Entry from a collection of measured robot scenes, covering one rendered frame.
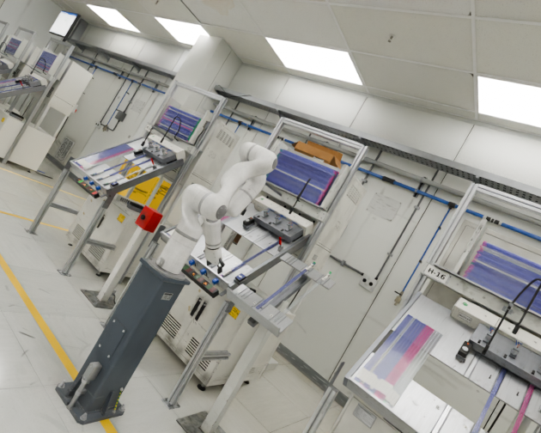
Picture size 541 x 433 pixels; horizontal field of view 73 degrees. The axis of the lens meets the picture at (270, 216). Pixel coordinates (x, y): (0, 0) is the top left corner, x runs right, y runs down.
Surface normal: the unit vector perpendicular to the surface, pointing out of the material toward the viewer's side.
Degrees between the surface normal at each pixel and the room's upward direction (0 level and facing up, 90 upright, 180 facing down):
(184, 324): 90
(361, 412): 90
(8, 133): 90
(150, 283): 90
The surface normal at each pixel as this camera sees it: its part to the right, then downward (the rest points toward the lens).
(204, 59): -0.48, -0.29
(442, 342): 0.02, -0.82
